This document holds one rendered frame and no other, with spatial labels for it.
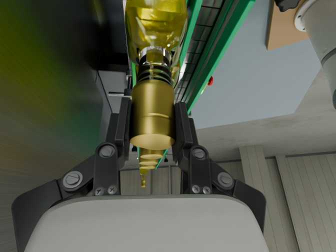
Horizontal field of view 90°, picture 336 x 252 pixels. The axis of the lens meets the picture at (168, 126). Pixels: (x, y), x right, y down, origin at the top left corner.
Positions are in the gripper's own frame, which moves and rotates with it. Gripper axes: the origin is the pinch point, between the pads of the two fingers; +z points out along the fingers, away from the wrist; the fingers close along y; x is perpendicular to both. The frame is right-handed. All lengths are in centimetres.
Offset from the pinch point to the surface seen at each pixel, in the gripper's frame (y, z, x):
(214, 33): 13.3, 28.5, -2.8
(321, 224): 567, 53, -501
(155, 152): 1.3, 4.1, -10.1
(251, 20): 29, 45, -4
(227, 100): 45, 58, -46
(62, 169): -11.1, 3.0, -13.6
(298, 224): 505, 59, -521
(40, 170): -11.3, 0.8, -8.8
